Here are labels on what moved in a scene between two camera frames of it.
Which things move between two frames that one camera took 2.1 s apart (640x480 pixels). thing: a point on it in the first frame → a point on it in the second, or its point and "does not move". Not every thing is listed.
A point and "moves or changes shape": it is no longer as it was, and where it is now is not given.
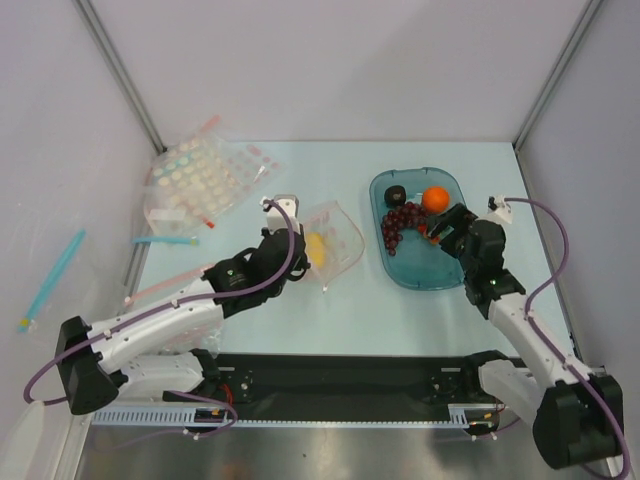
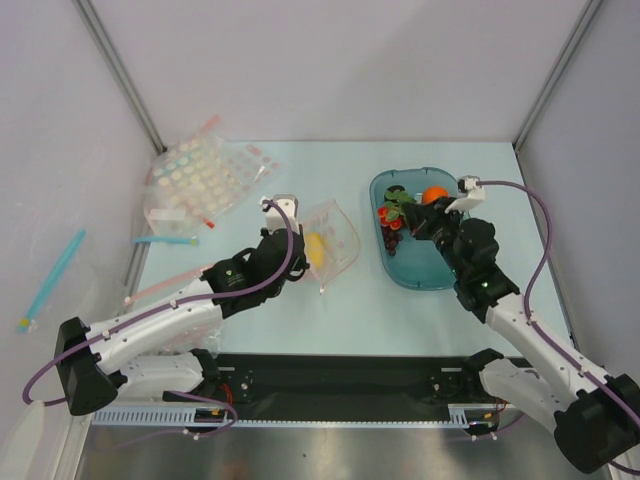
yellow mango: [316, 248] does not move
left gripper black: [301, 263] does not move
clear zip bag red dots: [335, 243] does not move
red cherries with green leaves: [423, 228] moves or changes shape
